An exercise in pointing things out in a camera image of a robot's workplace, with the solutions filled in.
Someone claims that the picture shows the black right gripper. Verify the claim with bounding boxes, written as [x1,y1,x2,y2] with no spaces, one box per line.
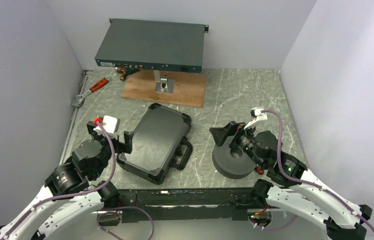
[209,119,265,168]

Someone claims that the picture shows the black poker set case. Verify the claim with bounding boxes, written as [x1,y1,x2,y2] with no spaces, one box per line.
[116,103,193,185]

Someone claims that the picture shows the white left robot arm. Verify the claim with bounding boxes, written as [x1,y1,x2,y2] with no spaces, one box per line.
[0,115,133,240]

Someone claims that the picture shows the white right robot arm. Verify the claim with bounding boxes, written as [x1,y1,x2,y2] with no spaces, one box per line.
[209,121,372,240]

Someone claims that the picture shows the wooden board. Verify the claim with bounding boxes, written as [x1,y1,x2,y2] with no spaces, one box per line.
[121,70,207,108]

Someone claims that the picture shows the copper green connectors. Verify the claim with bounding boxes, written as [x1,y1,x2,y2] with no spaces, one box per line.
[115,67,140,82]

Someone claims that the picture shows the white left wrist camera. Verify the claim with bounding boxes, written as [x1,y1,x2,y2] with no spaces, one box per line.
[93,115,121,136]

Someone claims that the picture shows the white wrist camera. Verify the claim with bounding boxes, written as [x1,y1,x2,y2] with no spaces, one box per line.
[244,106,268,130]
[93,115,121,136]

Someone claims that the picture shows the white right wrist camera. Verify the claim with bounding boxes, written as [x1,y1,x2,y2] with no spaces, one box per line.
[244,106,268,130]

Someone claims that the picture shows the red handled tool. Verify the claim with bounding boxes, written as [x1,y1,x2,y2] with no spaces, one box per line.
[89,76,112,93]

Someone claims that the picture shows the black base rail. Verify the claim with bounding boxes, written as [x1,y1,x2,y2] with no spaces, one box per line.
[97,187,273,227]

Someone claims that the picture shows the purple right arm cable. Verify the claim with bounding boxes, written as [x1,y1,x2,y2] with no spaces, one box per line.
[261,109,374,240]

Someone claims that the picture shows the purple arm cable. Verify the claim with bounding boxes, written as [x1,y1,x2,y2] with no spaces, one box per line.
[261,109,374,240]
[3,120,117,240]

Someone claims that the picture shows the metal stand bracket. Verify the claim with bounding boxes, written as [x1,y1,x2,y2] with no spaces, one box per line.
[153,70,175,94]

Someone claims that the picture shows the dark rack mount device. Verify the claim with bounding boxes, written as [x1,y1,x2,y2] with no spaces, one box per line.
[94,18,210,74]

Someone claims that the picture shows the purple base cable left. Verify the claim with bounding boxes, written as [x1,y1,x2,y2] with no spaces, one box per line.
[96,205,155,240]

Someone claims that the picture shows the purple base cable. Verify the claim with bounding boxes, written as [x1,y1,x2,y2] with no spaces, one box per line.
[249,213,299,232]
[96,205,155,240]

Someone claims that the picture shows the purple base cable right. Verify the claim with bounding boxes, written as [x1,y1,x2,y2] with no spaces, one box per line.
[249,213,299,232]

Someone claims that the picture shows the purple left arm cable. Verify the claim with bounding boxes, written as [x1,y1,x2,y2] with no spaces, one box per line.
[3,120,117,240]

